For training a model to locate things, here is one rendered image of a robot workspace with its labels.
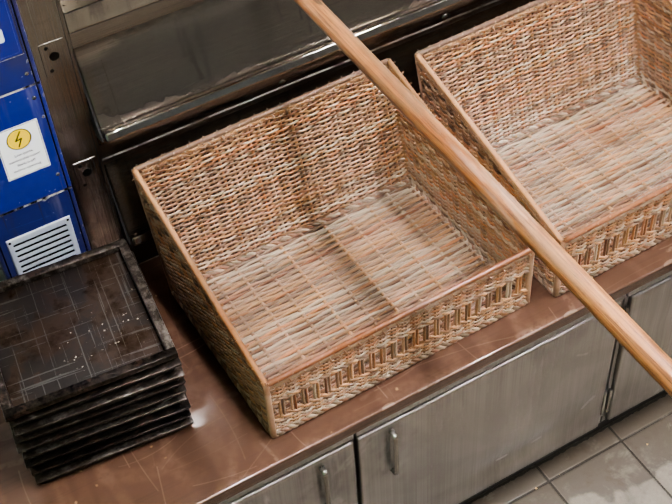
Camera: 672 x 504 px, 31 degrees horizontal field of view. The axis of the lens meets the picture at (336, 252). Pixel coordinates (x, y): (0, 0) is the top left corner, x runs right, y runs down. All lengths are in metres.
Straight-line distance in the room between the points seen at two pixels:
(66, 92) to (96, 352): 0.44
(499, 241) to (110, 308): 0.72
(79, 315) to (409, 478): 0.72
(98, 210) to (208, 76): 0.33
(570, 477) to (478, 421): 0.45
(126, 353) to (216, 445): 0.24
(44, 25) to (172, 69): 0.26
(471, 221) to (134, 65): 0.70
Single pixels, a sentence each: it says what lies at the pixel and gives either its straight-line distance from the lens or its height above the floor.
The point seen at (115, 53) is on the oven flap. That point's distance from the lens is 2.08.
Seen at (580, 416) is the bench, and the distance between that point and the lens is 2.60.
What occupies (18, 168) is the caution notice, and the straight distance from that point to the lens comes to 2.08.
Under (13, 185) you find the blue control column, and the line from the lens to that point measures 2.10.
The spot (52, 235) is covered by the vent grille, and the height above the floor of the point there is 0.77.
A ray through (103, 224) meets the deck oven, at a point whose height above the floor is 0.71.
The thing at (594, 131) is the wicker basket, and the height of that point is 0.59.
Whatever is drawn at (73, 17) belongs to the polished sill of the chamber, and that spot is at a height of 1.17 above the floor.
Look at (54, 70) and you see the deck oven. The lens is 2.03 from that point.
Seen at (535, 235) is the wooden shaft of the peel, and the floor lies 1.20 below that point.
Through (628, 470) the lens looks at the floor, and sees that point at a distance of 2.76.
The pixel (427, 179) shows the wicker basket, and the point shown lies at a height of 0.64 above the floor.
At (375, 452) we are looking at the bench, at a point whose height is 0.45.
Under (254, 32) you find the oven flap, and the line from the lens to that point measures 2.16.
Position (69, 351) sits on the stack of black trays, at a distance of 2.00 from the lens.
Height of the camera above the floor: 2.30
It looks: 47 degrees down
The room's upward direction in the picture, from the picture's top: 5 degrees counter-clockwise
